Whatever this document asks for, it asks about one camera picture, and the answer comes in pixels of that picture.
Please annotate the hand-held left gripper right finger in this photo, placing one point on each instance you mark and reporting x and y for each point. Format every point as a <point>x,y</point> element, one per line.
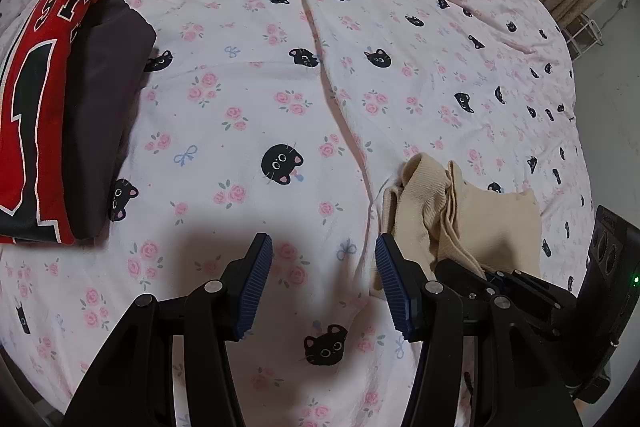
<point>395,287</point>

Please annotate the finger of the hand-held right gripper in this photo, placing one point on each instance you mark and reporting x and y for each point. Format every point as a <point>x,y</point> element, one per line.
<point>540,302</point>
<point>460,274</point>

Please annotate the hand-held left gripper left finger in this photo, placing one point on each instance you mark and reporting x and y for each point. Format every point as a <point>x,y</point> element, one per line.
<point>255,287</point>

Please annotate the beige knit pants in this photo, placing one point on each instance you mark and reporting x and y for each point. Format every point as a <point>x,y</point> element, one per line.
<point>480,217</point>

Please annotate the pink cat print quilt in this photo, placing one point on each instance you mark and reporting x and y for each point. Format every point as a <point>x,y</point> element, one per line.
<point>250,117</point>

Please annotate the red sports jersey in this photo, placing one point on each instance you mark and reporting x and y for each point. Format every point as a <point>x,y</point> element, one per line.
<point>55,157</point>

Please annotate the white shelf rack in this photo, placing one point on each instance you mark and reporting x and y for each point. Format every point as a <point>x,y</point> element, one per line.
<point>575,38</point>

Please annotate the dark grey folded garment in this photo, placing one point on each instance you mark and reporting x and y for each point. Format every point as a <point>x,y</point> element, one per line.
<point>105,72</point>

